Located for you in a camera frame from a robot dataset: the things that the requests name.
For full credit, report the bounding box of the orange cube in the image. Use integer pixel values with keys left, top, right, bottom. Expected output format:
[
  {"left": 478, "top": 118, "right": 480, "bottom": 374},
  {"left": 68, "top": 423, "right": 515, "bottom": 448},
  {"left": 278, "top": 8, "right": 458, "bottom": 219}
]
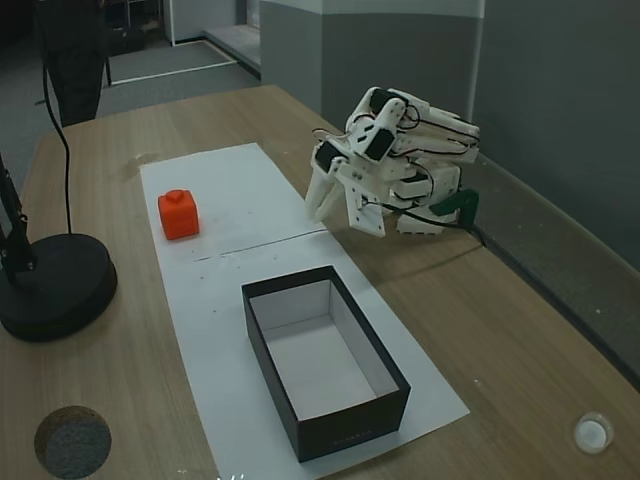
[{"left": 157, "top": 188, "right": 201, "bottom": 242}]

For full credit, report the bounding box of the dark box white inside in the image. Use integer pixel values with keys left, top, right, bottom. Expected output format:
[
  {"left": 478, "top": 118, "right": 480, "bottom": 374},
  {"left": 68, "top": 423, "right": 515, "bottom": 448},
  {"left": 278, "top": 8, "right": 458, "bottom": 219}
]
[{"left": 241, "top": 264, "right": 412, "bottom": 464}]

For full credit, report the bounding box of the white paper sheet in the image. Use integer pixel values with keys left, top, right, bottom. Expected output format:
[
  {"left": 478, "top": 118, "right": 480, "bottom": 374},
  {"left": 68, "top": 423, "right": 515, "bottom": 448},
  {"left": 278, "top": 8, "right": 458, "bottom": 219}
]
[
  {"left": 156, "top": 229, "right": 472, "bottom": 480},
  {"left": 138, "top": 142, "right": 329, "bottom": 262}
]

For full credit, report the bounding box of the green table clamp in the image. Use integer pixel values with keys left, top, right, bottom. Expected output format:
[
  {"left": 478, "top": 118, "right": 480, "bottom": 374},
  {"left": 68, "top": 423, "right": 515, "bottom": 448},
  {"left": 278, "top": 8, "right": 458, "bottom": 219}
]
[{"left": 431, "top": 188, "right": 481, "bottom": 219}]

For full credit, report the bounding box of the person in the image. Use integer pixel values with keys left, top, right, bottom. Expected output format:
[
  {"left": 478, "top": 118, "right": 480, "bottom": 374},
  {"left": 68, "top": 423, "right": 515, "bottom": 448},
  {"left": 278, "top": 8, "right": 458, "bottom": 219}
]
[{"left": 31, "top": 0, "right": 110, "bottom": 129}]

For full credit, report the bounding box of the black round lamp base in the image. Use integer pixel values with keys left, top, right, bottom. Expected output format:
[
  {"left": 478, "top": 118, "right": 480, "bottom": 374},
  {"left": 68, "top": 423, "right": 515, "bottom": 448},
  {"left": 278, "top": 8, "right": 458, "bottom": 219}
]
[{"left": 0, "top": 233, "right": 119, "bottom": 344}]

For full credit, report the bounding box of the small white round cap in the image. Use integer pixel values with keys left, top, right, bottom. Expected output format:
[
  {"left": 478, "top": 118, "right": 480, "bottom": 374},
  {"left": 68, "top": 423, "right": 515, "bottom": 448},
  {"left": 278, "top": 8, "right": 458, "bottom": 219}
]
[{"left": 573, "top": 411, "right": 614, "bottom": 455}]

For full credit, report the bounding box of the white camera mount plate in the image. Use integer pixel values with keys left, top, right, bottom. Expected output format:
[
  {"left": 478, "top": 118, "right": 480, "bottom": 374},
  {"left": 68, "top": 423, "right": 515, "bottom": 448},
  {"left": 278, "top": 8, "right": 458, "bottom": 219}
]
[{"left": 341, "top": 171, "right": 389, "bottom": 239}]

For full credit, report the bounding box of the black camera cable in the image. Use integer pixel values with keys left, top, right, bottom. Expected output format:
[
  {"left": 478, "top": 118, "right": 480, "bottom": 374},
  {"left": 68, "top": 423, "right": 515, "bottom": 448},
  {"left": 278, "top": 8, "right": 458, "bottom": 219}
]
[{"left": 360, "top": 197, "right": 490, "bottom": 248}]

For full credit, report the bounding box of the black lamp cord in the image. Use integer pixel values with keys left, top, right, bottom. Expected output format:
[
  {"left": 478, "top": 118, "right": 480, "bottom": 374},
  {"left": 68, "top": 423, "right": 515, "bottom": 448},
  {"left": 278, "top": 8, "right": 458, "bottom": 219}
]
[{"left": 41, "top": 59, "right": 77, "bottom": 237}]

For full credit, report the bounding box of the round table cable hole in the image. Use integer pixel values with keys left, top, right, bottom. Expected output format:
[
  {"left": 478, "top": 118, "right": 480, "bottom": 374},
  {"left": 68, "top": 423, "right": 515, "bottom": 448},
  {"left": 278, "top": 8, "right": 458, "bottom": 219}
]
[{"left": 33, "top": 405, "right": 113, "bottom": 479}]

